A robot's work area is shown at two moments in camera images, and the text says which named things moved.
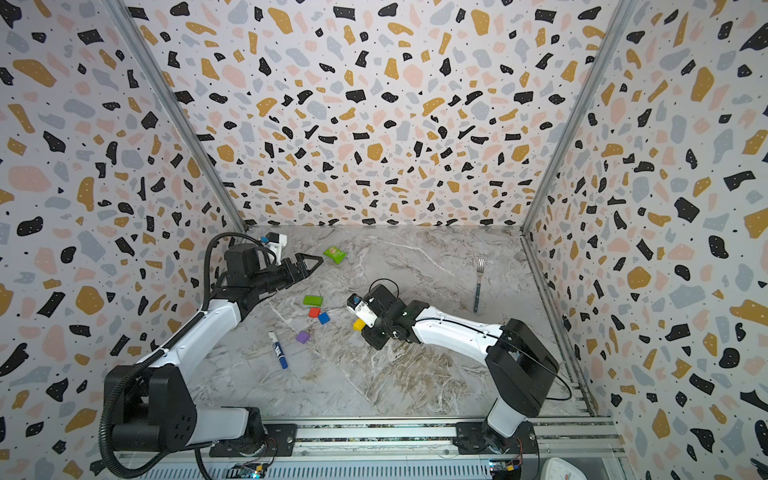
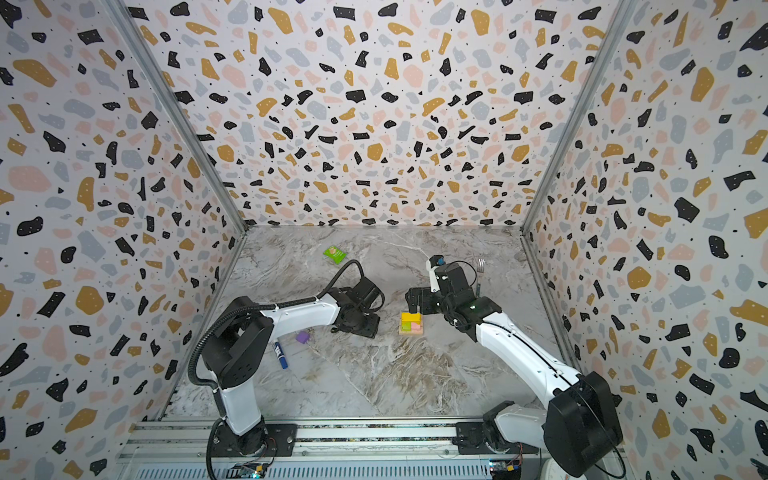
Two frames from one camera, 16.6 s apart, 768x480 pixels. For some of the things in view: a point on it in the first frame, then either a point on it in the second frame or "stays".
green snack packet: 336,254 stays
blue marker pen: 278,350 stays
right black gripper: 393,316 to 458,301
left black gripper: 299,268 to 371,328
